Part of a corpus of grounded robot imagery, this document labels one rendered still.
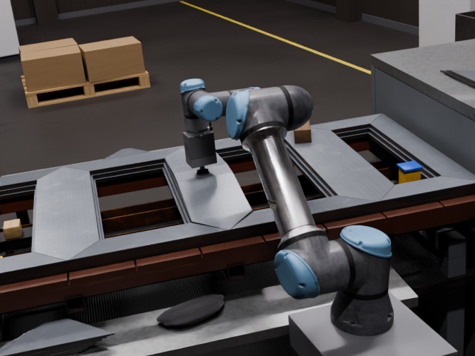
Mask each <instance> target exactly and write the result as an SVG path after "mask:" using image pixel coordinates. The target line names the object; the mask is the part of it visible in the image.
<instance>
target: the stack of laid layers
mask: <svg viewBox="0 0 475 356"><path fill-rule="evenodd" d="M331 131H332V132H334V133H335V134H336V135H337V136H338V137H339V138H340V139H341V140H343V141H347V140H352V139H357V138H364V137H369V138H371V139H372V140H373V141H374V142H376V143H377V144H378V145H379V146H381V147H382V148H384V149H385V150H386V151H387V152H388V153H390V154H391V155H393V156H394V157H395V158H396V159H398V160H399V161H400V162H410V161H415V162H417V163H418V164H419V165H421V166H422V167H423V169H422V170H420V171H421V178H422V179H428V178H433V177H439V176H441V175H439V174H438V173H437V172H436V171H434V170H433V169H431V168H430V167H429V166H427V165H426V164H425V163H423V162H421V161H420V160H419V159H418V158H416V157H415V156H413V155H412V154H410V152H408V151H407V150H405V149H404V148H402V147H401V146H400V145H399V144H397V143H395V142H394V141H393V140H392V139H390V138H389V137H387V136H386V135H384V134H383V133H382V132H381V131H379V130H378V129H376V128H375V127H374V126H373V125H371V124H365V125H360V126H352V127H348V128H343V129H336V130H331ZM284 142H285V144H286V147H287V149H288V153H289V155H290V157H291V160H292V163H293V164H294V165H295V166H296V167H297V168H298V169H299V170H300V171H301V172H302V174H303V175H304V176H305V177H306V178H307V180H308V181H309V182H310V183H311V184H312V185H313V186H314V188H316V190H318V192H319V193H320V194H321V195H322V196H323V197H324V198H326V197H330V196H338V194H337V193H336V192H335V191H334V190H333V189H332V188H331V187H330V186H329V185H328V184H327V183H326V182H325V181H324V180H323V178H321V177H320V176H319V175H318V173H316V171H314V170H313V168H312V167H311V166H310V165H309V164H308V163H307V162H306V161H305V160H304V159H303V158H302V157H301V155H300V154H299V153H298V152H297V151H296V150H295V149H294V148H293V147H292V146H291V145H290V144H289V143H288V141H287V140H286V139H284ZM216 152H217V153H218V155H219V156H220V157H221V158H222V159H223V160H224V161H229V160H237V159H241V158H249V157H252V154H251V152H249V151H247V150H245V149H244V148H243V147H242V146H235V147H231V148H223V149H218V150H216ZM160 172H162V173H163V174H164V177H165V180H166V182H167V184H168V187H169V189H170V192H171V194H172V197H173V199H174V202H175V205H176V206H177V209H178V211H179V214H180V217H181V219H182V222H183V224H186V223H196V222H192V221H191V218H190V216H189V213H188V210H187V207H186V205H185V202H184V199H183V197H182V194H181V191H180V188H179V186H178V183H177V180H176V178H175V176H174V174H173V172H172V170H171V169H170V167H169V165H168V164H167V162H166V160H165V158H164V159H160V160H152V161H148V162H140V163H136V164H131V165H123V166H119V167H111V168H106V169H101V170H94V171H90V180H91V186H92V191H93V200H94V206H95V215H96V220H97V226H98V235H99V240H100V239H104V232H103V228H102V219H101V214H100V206H99V201H98V193H97V188H96V184H98V183H103V182H110V181H114V180H119V179H126V178H131V177H139V176H144V175H147V174H155V173H160ZM36 193H37V180H35V181H31V182H23V183H18V184H11V185H6V186H0V200H4V199H9V198H16V197H21V196H28V195H33V194H34V209H33V237H32V251H31V252H34V242H35V210H36ZM473 194H475V184H468V185H464V186H457V187H452V188H449V189H442V190H437V191H431V192H426V193H422V194H416V195H411V196H405V197H401V198H393V199H390V200H386V201H378V202H374V203H367V204H363V205H359V206H352V207H348V208H341V209H337V210H331V211H326V212H322V213H315V214H312V217H313V219H314V222H315V224H316V225H318V224H322V225H323V223H330V222H334V221H337V220H345V219H349V218H355V217H359V216H363V215H370V214H374V213H382V212H385V211H389V210H396V209H400V208H407V207H411V206H417V205H421V204H426V203H432V202H436V201H437V202H439V201H444V200H447V199H451V198H458V197H462V196H469V195H473ZM196 224H200V223H196ZM200 225H203V224H200ZM275 232H278V228H277V226H276V222H275V221H274V222H267V223H263V224H259V225H252V226H248V227H241V228H237V229H233V230H226V231H222V232H214V233H211V234H207V235H199V236H195V237H189V238H184V239H178V240H173V241H169V242H163V243H158V244H152V245H148V246H143V247H137V248H133V249H125V250H121V251H114V252H110V253H106V254H99V255H95V256H88V257H84V258H80V259H73V260H69V261H62V262H58V263H51V264H47V265H43V266H36V267H32V268H25V269H21V270H17V271H10V272H6V273H0V285H7V284H11V283H18V282H22V281H26V280H33V279H37V278H43V277H48V276H52V275H59V274H62V273H67V275H69V273H70V272H74V271H80V270H84V269H89V268H95V267H99V266H106V265H110V264H114V263H121V262H125V261H132V260H134V263H136V259H142V258H147V257H151V256H157V255H161V254H169V253H172V252H176V251H183V250H188V249H194V248H199V250H200V247H205V246H209V245H213V244H220V243H224V242H231V241H235V240H239V239H246V238H250V237H256V236H260V235H261V236H262V235H267V234H271V233H275ZM262 238H263V236H262Z"/></svg>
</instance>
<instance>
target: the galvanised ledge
mask: <svg viewBox="0 0 475 356"><path fill-rule="evenodd" d="M388 291H390V292H391V293H392V294H393V295H394V296H395V297H396V298H397V299H398V300H399V301H401V302H402V303H403V304H404V305H405V306H407V307H408V308H412V307H417V306H418V295H417V294H416V293H415V292H414V291H413V290H412V289H411V288H410V287H409V286H408V285H407V284H406V282H405V281H404V280H403V279H402V278H401V277H400V276H399V274H398V273H397V272H396V271H395V270H394V269H393V268H392V267H391V266H390V270H389V289H388ZM336 293H337V292H333V293H329V294H326V295H320V296H318V297H316V298H307V299H294V298H292V297H291V296H290V295H288V294H287V293H286V291H285V290H284V289H283V288H282V286H281V285H276V286H272V287H266V288H262V289H258V290H252V291H248V292H241V293H237V294H234V295H228V296H224V297H223V301H224V305H223V306H222V307H221V309H220V310H219V311H218V312H217V313H216V314H215V315H214V316H212V317H211V318H209V319H207V320H205V321H202V322H200V323H197V324H194V325H192V326H186V327H176V326H164V325H163V324H162V323H161V322H158V321H157V320H156V319H157V317H158V316H160V315H161V314H162V313H163V312H164V311H166V310H168V309H170V308H172V307H169V308H165V309H159V310H155V311H149V312H145V313H141V314H135V315H131V316H125V317H121V318H117V319H111V320H107V321H101V322H97V323H93V324H87V325H89V326H94V327H96V328H100V329H102V330H106V331H109V332H112V333H114V335H111V336H107V337H106V338H103V339H102V340H101V341H97V343H96V344H92V346H89V347H88V349H85V350H83V352H77V354H75V355H69V356H192V355H198V354H202V353H205V352H211V351H215V350H221V349H225V348H231V347H234V346H238V345H244V344H247V343H253V342H257V341H261V340H266V339H270V338H276V337H279V336H285V335H289V334H290V333H289V324H288V315H289V314H293V313H296V312H302V311H305V310H308V309H314V308H317V307H323V306H326V305H329V304H332V303H333V301H334V298H335V296H336Z"/></svg>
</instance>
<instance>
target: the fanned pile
mask: <svg viewBox="0 0 475 356"><path fill-rule="evenodd" d="M111 335H114V333H112V332H109V331H106V330H102V329H100V328H96V327H94V326H89V325H87V324H83V323H81V322H78V321H74V320H71V319H61V320H57V321H51V322H47V323H44V324H41V325H40V326H38V327H36V328H34V329H32V330H31V331H28V332H27V333H24V334H23V335H21V336H20V337H18V338H17V339H14V340H12V341H9V342H7V344H5V345H3V346H2V347H1V348H0V356H69V355H75V354H77V352H83V350H85V349H88V347H89V346H92V344H96V343H97V341H101V340H102V339H103V338H106V337H107V336H111Z"/></svg>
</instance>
